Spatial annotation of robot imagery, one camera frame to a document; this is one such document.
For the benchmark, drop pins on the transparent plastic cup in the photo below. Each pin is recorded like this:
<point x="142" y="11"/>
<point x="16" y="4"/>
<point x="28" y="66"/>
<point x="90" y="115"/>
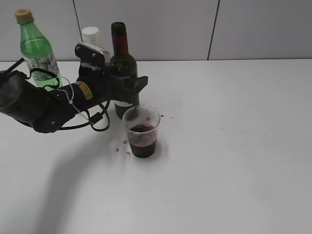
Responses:
<point x="141" y="126"/>

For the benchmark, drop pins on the dark red wine bottle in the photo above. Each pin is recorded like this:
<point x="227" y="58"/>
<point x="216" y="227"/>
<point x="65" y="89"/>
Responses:
<point x="122" y="64"/>

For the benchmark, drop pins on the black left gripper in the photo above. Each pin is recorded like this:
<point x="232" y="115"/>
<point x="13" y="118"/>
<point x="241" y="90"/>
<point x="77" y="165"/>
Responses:
<point x="93" y="88"/>

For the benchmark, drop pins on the wrist camera box silver top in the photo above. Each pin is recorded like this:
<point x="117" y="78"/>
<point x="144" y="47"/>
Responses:
<point x="91" y="56"/>

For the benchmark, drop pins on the green plastic soda bottle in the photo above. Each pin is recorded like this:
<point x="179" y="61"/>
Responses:
<point x="37" y="51"/>

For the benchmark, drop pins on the orange juice bottle white cap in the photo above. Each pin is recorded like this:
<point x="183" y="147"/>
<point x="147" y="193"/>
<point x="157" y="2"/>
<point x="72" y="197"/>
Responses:
<point x="91" y="35"/>

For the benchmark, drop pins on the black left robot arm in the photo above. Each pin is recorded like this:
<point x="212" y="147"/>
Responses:
<point x="48" y="111"/>

